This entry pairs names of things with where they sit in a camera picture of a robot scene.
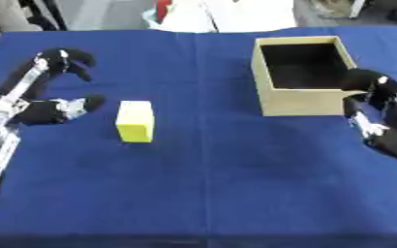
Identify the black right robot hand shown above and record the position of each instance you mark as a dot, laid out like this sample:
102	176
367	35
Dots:
388	93

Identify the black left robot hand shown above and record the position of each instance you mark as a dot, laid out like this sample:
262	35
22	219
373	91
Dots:
41	111

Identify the tan cardboard box black inside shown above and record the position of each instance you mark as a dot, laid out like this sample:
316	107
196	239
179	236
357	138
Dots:
298	77

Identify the yellow rectangular block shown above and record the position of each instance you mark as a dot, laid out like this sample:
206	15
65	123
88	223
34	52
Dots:
134	121

